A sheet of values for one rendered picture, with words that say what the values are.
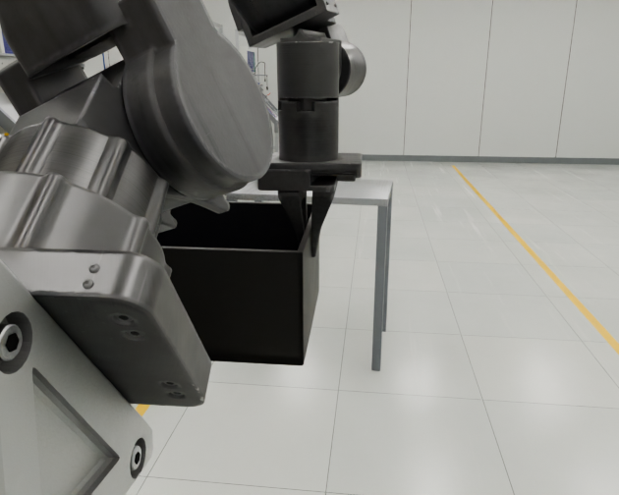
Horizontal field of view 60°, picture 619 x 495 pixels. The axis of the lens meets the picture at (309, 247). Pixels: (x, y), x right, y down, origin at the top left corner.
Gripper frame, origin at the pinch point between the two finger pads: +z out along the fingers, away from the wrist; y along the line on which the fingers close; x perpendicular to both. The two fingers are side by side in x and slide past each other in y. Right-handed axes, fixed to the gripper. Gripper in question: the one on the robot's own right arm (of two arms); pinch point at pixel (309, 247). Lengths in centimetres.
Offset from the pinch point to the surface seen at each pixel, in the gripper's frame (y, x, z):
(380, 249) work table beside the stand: -14, -166, 56
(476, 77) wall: -177, -846, -4
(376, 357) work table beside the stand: -13, -165, 107
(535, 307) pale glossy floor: -108, -246, 116
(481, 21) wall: -179, -848, -85
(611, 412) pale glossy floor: -106, -142, 114
